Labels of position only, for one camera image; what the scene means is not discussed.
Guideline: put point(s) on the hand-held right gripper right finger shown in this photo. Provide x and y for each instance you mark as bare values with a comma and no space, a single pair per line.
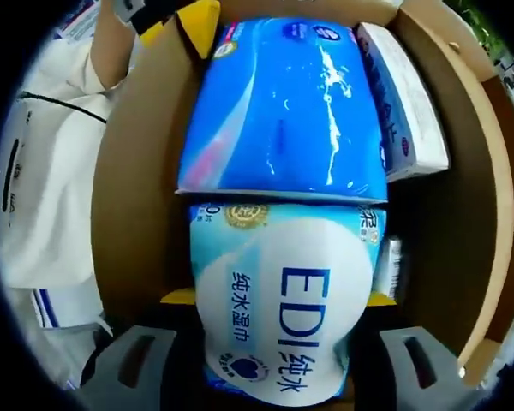
411,372

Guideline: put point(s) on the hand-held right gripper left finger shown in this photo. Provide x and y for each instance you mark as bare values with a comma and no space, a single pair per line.
133,368

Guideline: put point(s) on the white bottle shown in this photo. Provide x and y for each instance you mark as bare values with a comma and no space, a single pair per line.
392,269

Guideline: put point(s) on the blue tissue pack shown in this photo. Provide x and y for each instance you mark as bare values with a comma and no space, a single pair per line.
274,111

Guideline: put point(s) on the white blue wet wipes pack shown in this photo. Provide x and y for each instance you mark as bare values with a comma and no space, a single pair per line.
282,308

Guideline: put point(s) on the brown cardboard shoe box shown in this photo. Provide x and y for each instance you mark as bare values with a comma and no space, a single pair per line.
454,214

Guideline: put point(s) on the white medicine box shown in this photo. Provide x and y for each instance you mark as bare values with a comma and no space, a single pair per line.
402,107

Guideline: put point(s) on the white chest-worn device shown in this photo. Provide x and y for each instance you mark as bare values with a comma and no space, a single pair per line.
25,180

